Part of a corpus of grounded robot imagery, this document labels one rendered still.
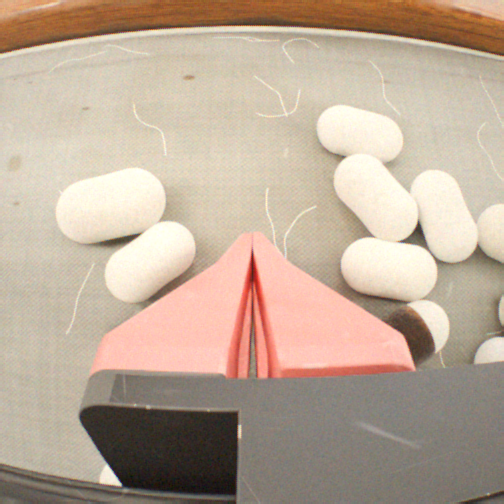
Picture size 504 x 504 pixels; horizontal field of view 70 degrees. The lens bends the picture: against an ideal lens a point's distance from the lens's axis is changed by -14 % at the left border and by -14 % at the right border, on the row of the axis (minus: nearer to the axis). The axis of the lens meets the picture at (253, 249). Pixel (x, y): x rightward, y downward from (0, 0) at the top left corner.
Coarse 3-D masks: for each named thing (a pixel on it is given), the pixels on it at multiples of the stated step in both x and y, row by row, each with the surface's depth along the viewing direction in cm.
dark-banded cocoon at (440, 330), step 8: (408, 304) 12; (416, 304) 12; (424, 304) 12; (432, 304) 12; (424, 312) 12; (432, 312) 12; (440, 312) 12; (424, 320) 12; (432, 320) 11; (440, 320) 12; (432, 328) 11; (440, 328) 11; (448, 328) 12; (440, 336) 11; (440, 344) 12
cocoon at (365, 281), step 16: (368, 240) 12; (384, 240) 12; (352, 256) 12; (368, 256) 12; (384, 256) 12; (400, 256) 12; (416, 256) 12; (352, 272) 12; (368, 272) 12; (384, 272) 12; (400, 272) 12; (416, 272) 12; (432, 272) 12; (368, 288) 12; (384, 288) 12; (400, 288) 12; (416, 288) 12
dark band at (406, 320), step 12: (396, 312) 12; (408, 312) 12; (396, 324) 12; (408, 324) 12; (420, 324) 11; (408, 336) 11; (420, 336) 11; (432, 336) 11; (408, 348) 11; (420, 348) 11; (432, 348) 11; (420, 360) 11
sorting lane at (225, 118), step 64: (0, 64) 16; (64, 64) 15; (128, 64) 15; (192, 64) 15; (256, 64) 15; (320, 64) 16; (384, 64) 16; (448, 64) 16; (0, 128) 15; (64, 128) 15; (128, 128) 15; (192, 128) 15; (256, 128) 15; (448, 128) 15; (0, 192) 14; (192, 192) 14; (256, 192) 14; (320, 192) 14; (0, 256) 14; (64, 256) 14; (320, 256) 14; (0, 320) 13; (64, 320) 13; (448, 320) 13; (0, 384) 13; (64, 384) 13; (0, 448) 12; (64, 448) 12
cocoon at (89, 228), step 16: (112, 176) 12; (128, 176) 12; (144, 176) 12; (64, 192) 12; (80, 192) 12; (96, 192) 12; (112, 192) 12; (128, 192) 12; (144, 192) 12; (160, 192) 13; (64, 208) 12; (80, 208) 12; (96, 208) 12; (112, 208) 12; (128, 208) 12; (144, 208) 12; (160, 208) 13; (64, 224) 12; (80, 224) 12; (96, 224) 12; (112, 224) 12; (128, 224) 12; (144, 224) 12; (80, 240) 12; (96, 240) 13
